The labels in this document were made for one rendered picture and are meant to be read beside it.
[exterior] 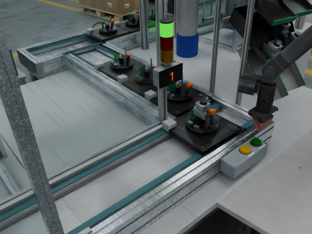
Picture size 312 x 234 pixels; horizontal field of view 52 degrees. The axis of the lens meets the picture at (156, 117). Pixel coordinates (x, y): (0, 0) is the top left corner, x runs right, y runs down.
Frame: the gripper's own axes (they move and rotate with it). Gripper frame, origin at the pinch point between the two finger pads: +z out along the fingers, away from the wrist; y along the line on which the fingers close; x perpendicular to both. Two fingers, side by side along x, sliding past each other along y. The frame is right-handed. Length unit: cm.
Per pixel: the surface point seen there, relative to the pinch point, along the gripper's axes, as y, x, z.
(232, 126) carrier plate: -0.5, -12.5, 5.8
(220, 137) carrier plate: 9.0, -11.1, 5.8
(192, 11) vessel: -60, -95, -14
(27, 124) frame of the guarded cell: 81, -1, -41
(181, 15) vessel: -55, -101, -12
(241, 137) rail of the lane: 1.5, -6.5, 6.8
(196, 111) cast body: 10.8, -23.2, -2.0
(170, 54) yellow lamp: 17.9, -31.3, -26.5
